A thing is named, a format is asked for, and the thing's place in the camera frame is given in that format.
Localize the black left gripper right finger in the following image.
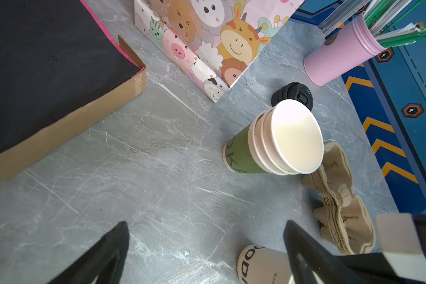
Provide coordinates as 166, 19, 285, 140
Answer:
284, 220, 424, 284

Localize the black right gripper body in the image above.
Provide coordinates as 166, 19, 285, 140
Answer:
376, 213, 426, 284

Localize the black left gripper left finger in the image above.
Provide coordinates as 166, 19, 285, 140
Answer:
50, 221, 130, 284

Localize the white paper cup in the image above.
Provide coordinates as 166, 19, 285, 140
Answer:
237, 245, 293, 284

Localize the stack of pulp cup carriers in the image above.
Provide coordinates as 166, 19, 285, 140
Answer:
302, 142, 376, 255

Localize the stack of green paper cups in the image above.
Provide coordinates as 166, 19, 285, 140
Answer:
222, 99, 324, 176

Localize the cardboard napkin box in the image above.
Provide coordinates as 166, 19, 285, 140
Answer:
0, 35, 147, 181

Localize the stack of black cup lids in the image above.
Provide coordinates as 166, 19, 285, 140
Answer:
271, 82, 314, 111

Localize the pink straw holder cup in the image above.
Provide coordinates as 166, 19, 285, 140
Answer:
304, 15, 386, 86

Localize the bundle of wrapped straws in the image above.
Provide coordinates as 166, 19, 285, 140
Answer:
318, 0, 426, 49

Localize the cartoon animal paper gift bag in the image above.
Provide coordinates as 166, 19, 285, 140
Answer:
134, 0, 303, 102

